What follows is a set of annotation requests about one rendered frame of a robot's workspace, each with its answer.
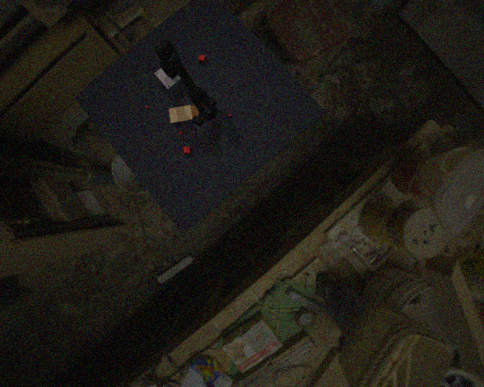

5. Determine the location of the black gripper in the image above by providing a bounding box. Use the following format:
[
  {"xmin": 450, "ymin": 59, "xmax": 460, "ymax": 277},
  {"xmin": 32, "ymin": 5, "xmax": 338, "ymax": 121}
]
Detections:
[{"xmin": 192, "ymin": 96, "xmax": 217, "ymax": 126}]

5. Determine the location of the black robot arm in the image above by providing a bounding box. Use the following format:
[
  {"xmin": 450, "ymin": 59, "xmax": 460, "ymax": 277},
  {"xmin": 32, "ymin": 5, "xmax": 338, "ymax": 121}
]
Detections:
[{"xmin": 155, "ymin": 40, "xmax": 218, "ymax": 120}]

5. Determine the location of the tan rectangular board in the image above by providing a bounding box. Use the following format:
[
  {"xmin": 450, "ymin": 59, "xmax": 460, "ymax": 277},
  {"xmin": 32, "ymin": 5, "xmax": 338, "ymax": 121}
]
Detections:
[{"xmin": 169, "ymin": 105, "xmax": 192, "ymax": 125}]

